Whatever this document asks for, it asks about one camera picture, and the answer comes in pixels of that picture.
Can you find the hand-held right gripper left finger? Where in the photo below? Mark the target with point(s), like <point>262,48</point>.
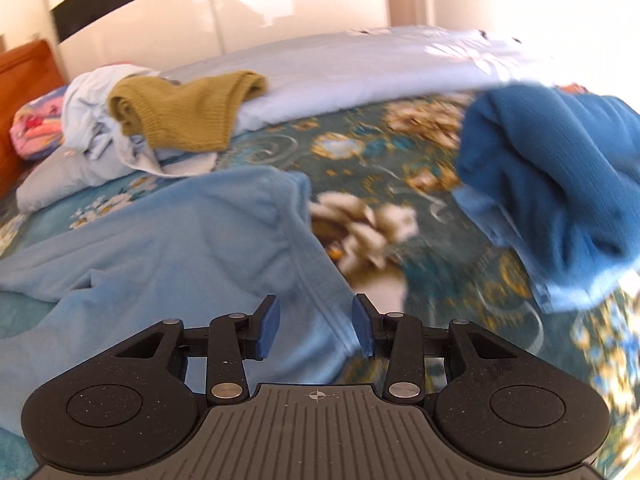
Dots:
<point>268,327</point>

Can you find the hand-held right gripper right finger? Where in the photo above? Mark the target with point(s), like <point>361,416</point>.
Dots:
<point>362,327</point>

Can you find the light blue fleece garment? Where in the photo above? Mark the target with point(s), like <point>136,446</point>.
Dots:
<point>175,270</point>

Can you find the dark blue garment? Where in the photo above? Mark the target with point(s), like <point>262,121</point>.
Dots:
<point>545,170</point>

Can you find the teal floral blanket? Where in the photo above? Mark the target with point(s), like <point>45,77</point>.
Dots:
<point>450,260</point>

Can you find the mustard knit sweater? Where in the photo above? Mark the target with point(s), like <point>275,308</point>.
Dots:
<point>185,110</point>

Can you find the folded pale blue floral quilt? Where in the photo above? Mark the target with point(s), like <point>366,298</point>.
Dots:
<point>350,75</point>

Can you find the crumpled pale blue shirt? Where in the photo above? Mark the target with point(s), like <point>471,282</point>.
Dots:
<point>90,110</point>

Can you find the pink floral pillow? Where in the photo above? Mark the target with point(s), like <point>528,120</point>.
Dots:
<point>40,125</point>

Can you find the white wardrobe with black stripe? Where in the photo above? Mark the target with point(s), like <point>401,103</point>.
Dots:
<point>200,15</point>

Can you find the wooden headboard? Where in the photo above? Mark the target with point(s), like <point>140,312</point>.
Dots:
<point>25,70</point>

